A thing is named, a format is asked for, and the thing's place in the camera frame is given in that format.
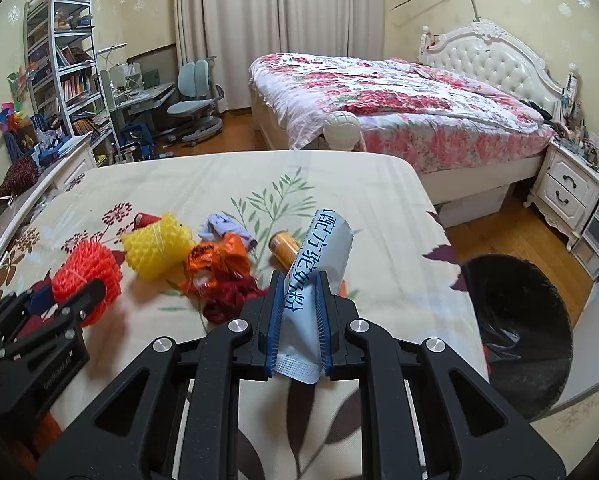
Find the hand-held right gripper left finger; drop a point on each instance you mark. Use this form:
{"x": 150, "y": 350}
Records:
{"x": 274, "y": 325}

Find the dark red wrapper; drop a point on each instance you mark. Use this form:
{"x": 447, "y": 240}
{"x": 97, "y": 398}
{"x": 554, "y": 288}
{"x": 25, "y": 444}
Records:
{"x": 229, "y": 299}

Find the light blue desk chair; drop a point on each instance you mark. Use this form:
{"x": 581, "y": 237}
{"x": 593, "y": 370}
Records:
{"x": 194, "y": 90}

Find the yellow foam fruit net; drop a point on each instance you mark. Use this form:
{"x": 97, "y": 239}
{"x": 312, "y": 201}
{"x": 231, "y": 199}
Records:
{"x": 157, "y": 249}

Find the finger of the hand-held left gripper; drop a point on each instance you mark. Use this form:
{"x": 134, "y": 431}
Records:
{"x": 86, "y": 297}
{"x": 9, "y": 310}

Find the white low cabinet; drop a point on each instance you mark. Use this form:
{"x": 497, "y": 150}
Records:
{"x": 74, "y": 167}

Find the beige striped curtains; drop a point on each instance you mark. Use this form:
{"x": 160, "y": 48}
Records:
{"x": 244, "y": 20}

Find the light blue pouch packet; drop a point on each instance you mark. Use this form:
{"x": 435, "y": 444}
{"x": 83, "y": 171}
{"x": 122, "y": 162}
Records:
{"x": 324, "y": 245}

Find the blue plastic basket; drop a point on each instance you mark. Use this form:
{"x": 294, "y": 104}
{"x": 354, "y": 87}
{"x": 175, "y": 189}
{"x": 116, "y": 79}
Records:
{"x": 21, "y": 140}

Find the group of small bottles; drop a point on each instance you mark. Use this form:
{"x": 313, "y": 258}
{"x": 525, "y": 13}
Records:
{"x": 584, "y": 140}

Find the white bed frame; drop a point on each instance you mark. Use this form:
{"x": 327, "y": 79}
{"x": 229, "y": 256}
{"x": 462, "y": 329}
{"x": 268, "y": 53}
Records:
{"x": 479, "y": 167}

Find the white storage box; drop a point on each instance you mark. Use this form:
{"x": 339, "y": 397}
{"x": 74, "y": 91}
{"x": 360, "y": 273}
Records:
{"x": 474, "y": 205}

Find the purple crumpled paper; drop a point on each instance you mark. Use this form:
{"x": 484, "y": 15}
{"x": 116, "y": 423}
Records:
{"x": 224, "y": 227}

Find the orange plastic bag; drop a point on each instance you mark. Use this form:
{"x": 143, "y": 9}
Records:
{"x": 212, "y": 259}

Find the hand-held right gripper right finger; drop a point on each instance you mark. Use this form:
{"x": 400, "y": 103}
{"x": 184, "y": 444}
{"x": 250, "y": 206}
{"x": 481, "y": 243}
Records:
{"x": 324, "y": 325}

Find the yellow cylindrical bottle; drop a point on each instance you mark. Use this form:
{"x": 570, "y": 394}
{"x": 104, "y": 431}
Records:
{"x": 282, "y": 251}

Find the pink floral quilt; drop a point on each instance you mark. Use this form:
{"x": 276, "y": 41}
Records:
{"x": 379, "y": 95}

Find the colourful pinwheel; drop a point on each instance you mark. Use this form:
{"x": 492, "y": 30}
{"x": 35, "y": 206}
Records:
{"x": 8, "y": 116}

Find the white nightstand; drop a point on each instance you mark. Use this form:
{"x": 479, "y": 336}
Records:
{"x": 564, "y": 190}

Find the dark red cloth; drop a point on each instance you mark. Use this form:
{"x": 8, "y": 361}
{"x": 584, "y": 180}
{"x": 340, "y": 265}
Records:
{"x": 16, "y": 177}

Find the black trash bin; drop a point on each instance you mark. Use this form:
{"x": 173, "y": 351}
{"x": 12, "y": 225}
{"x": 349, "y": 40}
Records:
{"x": 519, "y": 330}

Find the beige floral blanket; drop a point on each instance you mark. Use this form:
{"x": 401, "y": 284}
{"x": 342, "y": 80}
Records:
{"x": 369, "y": 200}

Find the white tufted headboard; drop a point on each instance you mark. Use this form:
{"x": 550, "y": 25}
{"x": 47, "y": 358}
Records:
{"x": 489, "y": 57}

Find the white bookshelf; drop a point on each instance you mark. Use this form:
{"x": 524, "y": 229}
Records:
{"x": 69, "y": 75}

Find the small red cylinder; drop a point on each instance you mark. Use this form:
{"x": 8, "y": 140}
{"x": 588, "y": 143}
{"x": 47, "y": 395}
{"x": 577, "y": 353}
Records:
{"x": 144, "y": 220}

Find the grey study desk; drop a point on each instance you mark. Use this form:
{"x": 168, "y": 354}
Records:
{"x": 139, "y": 97}

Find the red foam fruit net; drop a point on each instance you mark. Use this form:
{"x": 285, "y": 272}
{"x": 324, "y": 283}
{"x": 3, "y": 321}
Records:
{"x": 89, "y": 271}

